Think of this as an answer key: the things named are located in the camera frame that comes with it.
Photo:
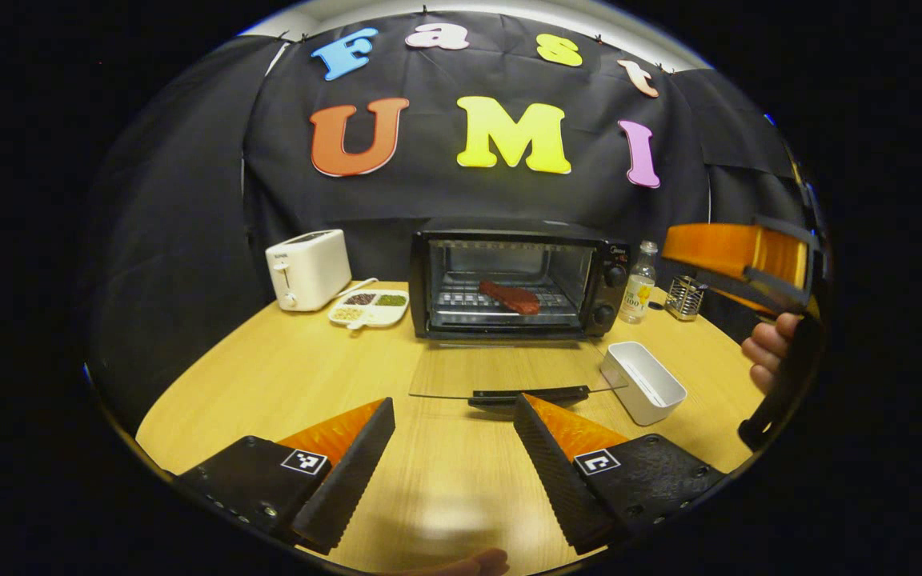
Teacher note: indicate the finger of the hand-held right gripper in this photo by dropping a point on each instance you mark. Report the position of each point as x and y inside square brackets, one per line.
[785, 256]
[709, 248]

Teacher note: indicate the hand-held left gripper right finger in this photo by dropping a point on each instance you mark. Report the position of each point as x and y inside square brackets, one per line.
[557, 480]

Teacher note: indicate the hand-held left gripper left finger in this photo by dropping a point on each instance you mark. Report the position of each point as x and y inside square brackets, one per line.
[353, 472]

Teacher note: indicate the red meat piece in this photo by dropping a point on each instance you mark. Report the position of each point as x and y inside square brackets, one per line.
[509, 296]

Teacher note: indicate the black electric oven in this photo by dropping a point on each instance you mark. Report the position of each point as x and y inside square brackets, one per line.
[501, 236]

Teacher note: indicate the clear glass bottle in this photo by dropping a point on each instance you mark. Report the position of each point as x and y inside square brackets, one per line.
[639, 288]

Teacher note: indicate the white rectangular container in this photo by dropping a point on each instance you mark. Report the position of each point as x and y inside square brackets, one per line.
[643, 382]

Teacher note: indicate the white divided dish with grains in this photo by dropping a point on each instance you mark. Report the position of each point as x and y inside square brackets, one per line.
[369, 308]

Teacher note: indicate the white toaster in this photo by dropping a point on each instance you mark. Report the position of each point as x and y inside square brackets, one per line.
[309, 268]

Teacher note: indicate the black backdrop cloth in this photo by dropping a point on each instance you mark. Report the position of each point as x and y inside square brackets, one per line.
[181, 200]

